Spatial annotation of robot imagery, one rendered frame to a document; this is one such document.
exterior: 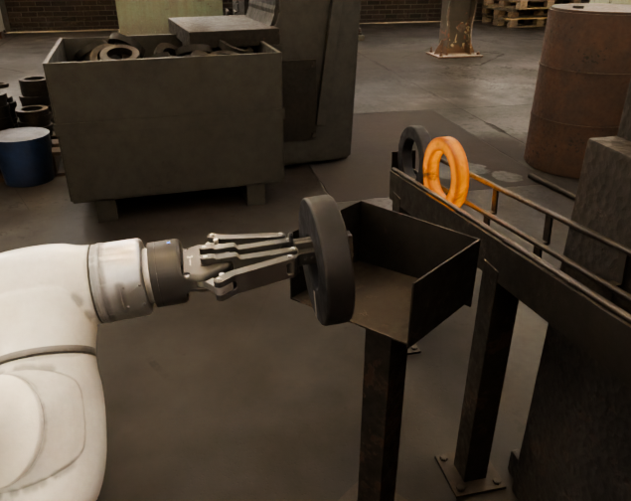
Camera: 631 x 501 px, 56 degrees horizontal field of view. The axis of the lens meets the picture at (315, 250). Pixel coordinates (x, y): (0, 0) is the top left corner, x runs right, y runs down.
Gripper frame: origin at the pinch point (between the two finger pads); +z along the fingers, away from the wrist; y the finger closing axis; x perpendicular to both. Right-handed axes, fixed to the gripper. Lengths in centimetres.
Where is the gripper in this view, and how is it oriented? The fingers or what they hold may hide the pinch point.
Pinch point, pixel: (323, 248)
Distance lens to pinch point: 70.6
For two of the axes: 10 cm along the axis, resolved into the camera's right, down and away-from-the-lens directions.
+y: 2.2, 4.4, -8.7
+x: -0.6, -8.8, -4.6
